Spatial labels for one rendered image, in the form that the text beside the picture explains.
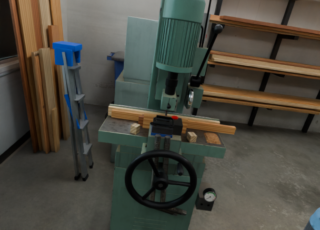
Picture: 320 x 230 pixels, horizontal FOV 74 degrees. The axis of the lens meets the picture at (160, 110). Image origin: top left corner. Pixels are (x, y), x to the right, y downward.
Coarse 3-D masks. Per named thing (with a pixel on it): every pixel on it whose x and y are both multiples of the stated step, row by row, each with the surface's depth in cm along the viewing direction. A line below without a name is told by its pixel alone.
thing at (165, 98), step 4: (164, 92) 107; (164, 96) 102; (168, 96) 103; (172, 96) 104; (164, 100) 102; (168, 100) 102; (172, 100) 102; (176, 100) 104; (164, 104) 103; (172, 104) 103; (160, 108) 104; (164, 108) 104; (172, 108) 104
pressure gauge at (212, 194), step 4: (208, 188) 102; (204, 192) 102; (208, 192) 100; (212, 192) 100; (204, 196) 101; (208, 196) 101; (212, 196) 101; (216, 196) 101; (208, 200) 102; (212, 200) 102
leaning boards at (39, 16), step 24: (24, 0) 173; (48, 0) 219; (24, 24) 176; (48, 24) 223; (24, 48) 180; (48, 48) 193; (24, 72) 186; (48, 72) 196; (24, 96) 191; (48, 96) 200; (48, 120) 208; (48, 144) 216
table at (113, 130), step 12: (108, 120) 107; (120, 120) 109; (132, 120) 111; (108, 132) 97; (120, 132) 98; (144, 132) 101; (204, 132) 110; (216, 132) 112; (120, 144) 99; (132, 144) 99; (144, 144) 97; (192, 144) 98; (204, 144) 99; (216, 144) 100; (216, 156) 100
